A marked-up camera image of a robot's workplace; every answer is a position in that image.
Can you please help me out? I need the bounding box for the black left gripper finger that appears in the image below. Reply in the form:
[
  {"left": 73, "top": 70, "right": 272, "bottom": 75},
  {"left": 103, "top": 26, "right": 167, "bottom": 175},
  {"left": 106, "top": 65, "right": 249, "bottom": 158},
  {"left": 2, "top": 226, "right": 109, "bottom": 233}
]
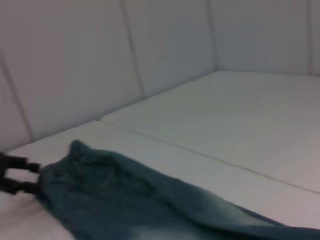
[
  {"left": 0, "top": 152, "right": 42, "bottom": 174},
  {"left": 0, "top": 176, "right": 41, "bottom": 196}
]

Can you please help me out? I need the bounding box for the blue denim shorts basketball embroidery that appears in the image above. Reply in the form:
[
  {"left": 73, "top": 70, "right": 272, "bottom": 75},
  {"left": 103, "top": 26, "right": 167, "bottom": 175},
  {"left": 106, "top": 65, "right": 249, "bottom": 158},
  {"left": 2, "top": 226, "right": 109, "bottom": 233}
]
[{"left": 36, "top": 139, "right": 320, "bottom": 240}]

